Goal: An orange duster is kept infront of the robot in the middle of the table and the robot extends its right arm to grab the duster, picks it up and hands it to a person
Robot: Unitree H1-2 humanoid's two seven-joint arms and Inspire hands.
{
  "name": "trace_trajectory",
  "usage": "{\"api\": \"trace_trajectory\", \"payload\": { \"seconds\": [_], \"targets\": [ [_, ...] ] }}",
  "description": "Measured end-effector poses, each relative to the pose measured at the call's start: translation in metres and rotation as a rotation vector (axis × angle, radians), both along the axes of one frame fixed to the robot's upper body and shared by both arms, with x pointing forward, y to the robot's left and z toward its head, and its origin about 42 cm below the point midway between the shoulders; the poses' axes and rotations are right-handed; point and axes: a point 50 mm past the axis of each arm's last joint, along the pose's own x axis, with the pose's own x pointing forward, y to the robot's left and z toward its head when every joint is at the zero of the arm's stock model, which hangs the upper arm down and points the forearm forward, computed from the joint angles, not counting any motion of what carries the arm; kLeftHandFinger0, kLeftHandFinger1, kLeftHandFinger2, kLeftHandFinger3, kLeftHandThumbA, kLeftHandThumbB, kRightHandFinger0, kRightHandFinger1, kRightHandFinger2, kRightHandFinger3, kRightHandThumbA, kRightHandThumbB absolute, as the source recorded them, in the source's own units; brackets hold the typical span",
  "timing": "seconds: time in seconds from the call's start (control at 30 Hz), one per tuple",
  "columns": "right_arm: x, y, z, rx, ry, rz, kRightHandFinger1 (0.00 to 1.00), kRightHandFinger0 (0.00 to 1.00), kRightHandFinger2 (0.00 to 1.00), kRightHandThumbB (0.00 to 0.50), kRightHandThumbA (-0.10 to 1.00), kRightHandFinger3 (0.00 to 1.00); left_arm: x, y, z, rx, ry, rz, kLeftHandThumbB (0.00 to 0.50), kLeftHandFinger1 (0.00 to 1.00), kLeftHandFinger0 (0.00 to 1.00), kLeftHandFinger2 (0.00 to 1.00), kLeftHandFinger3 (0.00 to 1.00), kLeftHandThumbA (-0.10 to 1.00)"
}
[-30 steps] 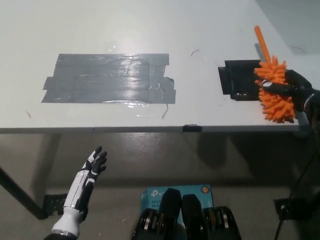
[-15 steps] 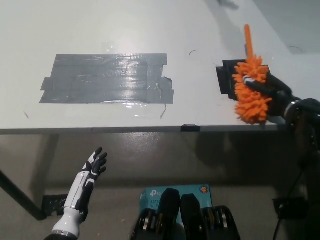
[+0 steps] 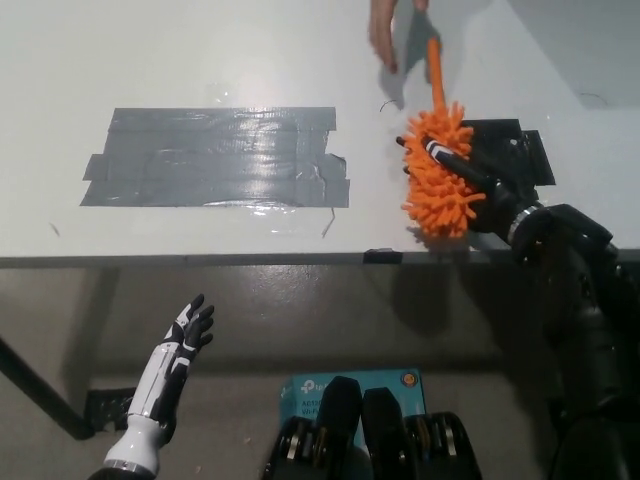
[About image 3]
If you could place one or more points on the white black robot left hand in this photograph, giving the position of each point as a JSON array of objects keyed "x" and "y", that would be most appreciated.
[{"x": 162, "y": 380}]

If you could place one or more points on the bare person hand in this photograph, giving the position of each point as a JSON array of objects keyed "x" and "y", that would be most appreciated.
[{"x": 382, "y": 30}]

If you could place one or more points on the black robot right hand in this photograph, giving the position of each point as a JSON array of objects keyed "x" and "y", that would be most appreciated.
[{"x": 500, "y": 200}]

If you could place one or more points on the orange microfibre duster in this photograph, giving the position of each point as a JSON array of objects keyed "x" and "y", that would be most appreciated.
[{"x": 440, "y": 200}]

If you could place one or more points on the black tape patch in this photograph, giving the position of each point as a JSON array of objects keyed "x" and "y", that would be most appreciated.
[{"x": 542, "y": 160}]

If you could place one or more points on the black table leg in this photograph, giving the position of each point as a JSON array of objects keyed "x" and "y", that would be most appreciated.
[{"x": 47, "y": 387}]

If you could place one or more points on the teal router box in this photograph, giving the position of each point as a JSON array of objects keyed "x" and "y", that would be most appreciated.
[{"x": 305, "y": 390}]

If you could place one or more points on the grey duct tape patch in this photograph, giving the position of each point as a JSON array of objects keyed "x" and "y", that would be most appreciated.
[{"x": 215, "y": 157}]

